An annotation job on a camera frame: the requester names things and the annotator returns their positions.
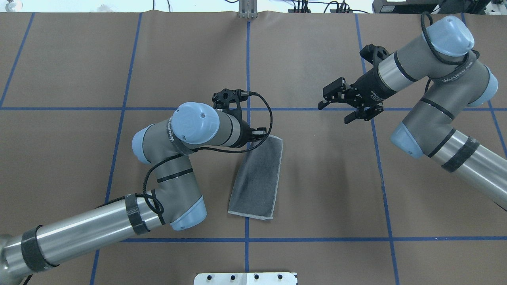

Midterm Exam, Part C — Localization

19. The aluminium frame post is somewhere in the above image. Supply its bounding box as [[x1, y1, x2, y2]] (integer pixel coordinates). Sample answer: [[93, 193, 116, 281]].
[[238, 0, 258, 19]]

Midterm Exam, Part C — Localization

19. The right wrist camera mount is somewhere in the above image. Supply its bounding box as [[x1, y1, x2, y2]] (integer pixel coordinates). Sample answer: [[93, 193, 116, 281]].
[[360, 44, 391, 67]]

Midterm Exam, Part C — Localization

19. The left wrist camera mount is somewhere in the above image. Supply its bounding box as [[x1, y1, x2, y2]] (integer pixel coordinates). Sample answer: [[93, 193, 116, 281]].
[[212, 88, 249, 121]]

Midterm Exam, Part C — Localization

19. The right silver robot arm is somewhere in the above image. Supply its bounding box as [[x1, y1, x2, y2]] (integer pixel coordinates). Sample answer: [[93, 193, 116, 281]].
[[318, 11, 507, 209]]

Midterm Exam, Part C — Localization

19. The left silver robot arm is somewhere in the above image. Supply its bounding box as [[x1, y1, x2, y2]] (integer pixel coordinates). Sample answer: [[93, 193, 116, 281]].
[[1, 102, 272, 285]]

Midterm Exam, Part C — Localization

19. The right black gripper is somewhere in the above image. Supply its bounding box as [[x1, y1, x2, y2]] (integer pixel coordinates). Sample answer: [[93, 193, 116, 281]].
[[318, 70, 396, 124]]

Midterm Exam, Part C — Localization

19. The pink and grey towel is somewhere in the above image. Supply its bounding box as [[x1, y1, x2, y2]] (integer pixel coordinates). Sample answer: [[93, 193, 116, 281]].
[[228, 135, 284, 220]]

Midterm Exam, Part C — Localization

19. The black camera cable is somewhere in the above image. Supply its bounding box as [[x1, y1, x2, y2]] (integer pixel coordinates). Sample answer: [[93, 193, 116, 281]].
[[143, 91, 274, 214], [421, 11, 480, 66]]

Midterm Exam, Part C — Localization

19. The black box with label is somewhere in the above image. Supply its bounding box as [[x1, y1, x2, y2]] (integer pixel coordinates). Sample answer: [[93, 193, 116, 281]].
[[372, 0, 439, 14]]

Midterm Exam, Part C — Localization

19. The right black camera cable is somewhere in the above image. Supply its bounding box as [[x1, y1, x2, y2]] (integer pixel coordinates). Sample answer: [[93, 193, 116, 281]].
[[421, 11, 480, 66]]

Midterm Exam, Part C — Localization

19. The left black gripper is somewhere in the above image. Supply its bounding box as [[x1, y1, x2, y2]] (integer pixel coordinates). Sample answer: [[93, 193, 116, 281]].
[[236, 120, 267, 148]]

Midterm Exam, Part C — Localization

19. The left black camera cable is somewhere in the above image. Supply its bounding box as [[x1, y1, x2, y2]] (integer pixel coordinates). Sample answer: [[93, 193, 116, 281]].
[[143, 91, 274, 214]]

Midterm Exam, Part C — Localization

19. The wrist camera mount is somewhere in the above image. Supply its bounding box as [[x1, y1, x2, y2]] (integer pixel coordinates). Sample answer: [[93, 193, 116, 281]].
[[212, 88, 249, 121], [360, 44, 391, 67]]

